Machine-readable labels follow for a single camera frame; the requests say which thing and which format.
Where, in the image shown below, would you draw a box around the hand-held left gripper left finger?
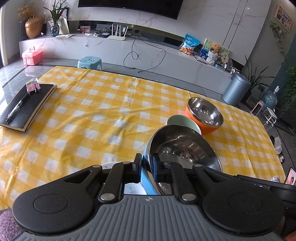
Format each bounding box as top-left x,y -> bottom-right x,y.
61,153 -> 144,202

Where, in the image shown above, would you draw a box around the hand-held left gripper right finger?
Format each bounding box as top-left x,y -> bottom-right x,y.
151,154 -> 235,202

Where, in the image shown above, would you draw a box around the small white sticker-print plate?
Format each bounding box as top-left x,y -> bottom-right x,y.
102,162 -> 147,195

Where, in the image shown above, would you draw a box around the blue steel-lined bowl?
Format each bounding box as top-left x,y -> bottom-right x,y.
142,124 -> 223,195

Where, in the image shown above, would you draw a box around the smartphone with lit screen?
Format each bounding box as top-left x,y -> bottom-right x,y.
285,168 -> 296,186

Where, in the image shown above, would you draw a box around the white crumpled cloth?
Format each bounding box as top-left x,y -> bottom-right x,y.
274,136 -> 285,163

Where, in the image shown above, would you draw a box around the green ceramic bowl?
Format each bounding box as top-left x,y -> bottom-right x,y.
166,115 -> 202,135

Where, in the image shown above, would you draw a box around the yellow checked tablecloth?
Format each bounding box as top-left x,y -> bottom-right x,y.
0,66 -> 286,210

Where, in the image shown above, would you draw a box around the orange steel-lined bowl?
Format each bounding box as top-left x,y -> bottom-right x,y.
184,97 -> 224,135

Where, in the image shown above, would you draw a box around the white round stool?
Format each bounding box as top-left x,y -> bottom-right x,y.
262,107 -> 278,127

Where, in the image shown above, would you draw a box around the pink small heater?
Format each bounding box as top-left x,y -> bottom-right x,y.
251,101 -> 266,116

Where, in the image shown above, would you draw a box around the blue water jug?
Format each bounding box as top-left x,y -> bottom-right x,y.
261,86 -> 278,110

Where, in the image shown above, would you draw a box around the leafy green climbing plant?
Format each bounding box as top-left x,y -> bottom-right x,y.
282,65 -> 296,109

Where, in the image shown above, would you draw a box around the silver round trash can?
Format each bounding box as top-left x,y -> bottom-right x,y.
222,73 -> 251,105

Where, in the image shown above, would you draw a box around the light blue plastic stool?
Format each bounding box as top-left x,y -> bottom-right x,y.
77,56 -> 103,71

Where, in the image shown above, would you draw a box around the long-leaf potted plant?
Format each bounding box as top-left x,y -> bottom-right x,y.
240,54 -> 274,105

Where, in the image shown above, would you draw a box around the black notebook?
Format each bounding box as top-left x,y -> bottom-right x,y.
0,84 -> 57,132

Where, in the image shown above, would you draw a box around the blue snack bag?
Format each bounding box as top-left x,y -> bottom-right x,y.
180,34 -> 200,56

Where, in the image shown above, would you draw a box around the wooden fan ornament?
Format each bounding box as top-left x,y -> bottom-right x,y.
218,51 -> 230,64

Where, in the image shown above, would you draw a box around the green picture book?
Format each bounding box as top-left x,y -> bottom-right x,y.
199,38 -> 231,61

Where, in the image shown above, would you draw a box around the white router with antennas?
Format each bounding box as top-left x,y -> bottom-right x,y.
107,24 -> 127,42

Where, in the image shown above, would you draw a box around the brown teddy bear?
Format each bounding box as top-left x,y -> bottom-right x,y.
209,43 -> 221,55

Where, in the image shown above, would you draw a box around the pink crumpled wrapper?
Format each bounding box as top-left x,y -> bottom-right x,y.
25,78 -> 41,93

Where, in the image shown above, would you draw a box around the black pen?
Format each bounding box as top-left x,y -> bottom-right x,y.
6,94 -> 29,123

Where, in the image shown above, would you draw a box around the white marble television cabinet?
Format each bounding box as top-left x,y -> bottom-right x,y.
18,32 -> 233,80

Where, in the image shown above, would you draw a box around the purple fuzzy rug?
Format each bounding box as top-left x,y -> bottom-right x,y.
0,210 -> 21,241

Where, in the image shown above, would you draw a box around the pink storage case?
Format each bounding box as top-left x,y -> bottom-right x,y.
22,46 -> 43,66

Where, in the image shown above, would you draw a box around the hanging vine plant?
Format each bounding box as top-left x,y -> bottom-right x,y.
269,21 -> 289,61

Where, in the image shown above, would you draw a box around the white standing card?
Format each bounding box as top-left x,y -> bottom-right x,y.
58,17 -> 70,35

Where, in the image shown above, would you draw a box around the plant in blue glass vase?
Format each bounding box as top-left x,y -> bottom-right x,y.
43,0 -> 70,37

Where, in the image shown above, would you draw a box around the black flat-screen television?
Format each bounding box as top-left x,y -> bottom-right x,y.
77,0 -> 184,20

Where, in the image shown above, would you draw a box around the gold round vase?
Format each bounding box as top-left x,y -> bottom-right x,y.
25,16 -> 44,39

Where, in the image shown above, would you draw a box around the dried yellow flowers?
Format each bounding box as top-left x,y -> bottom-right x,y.
17,3 -> 35,22

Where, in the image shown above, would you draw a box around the black power cable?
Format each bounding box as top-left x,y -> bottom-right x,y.
123,35 -> 166,73

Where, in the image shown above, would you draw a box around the framed wall picture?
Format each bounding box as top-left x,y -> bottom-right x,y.
275,5 -> 292,32

